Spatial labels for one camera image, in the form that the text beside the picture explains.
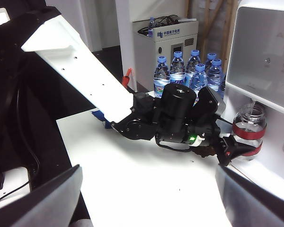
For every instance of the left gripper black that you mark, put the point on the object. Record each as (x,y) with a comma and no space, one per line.
(224,151)

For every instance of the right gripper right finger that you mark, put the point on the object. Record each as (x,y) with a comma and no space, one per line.
(251,203)

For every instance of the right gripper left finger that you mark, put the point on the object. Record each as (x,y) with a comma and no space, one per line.
(49,203)

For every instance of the glass jar two red bands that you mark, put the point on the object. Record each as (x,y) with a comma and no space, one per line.
(248,134)

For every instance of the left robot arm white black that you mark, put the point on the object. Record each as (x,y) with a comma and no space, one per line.
(85,71)

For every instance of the clear water bottle blue cap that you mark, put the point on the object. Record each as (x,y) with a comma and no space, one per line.
(215,75)
(209,62)
(177,68)
(193,61)
(198,80)

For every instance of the white AUX water dispenser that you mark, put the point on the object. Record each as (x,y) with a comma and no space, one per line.
(262,47)

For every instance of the water bottle rainbow label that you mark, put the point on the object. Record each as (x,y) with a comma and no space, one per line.
(161,73)

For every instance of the small bottle blue cap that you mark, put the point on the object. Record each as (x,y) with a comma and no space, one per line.
(151,27)

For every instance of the oval brown paper patch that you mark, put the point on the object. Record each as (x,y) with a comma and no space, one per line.
(203,152)

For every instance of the blue cloth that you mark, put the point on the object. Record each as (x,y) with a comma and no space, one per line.
(99,117)

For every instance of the white power cabinet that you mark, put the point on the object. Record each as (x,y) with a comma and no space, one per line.
(165,45)

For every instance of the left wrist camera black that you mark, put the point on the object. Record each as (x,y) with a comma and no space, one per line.
(209,101)

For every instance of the wooden frame with plastic wrap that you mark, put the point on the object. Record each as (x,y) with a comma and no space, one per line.
(216,23)

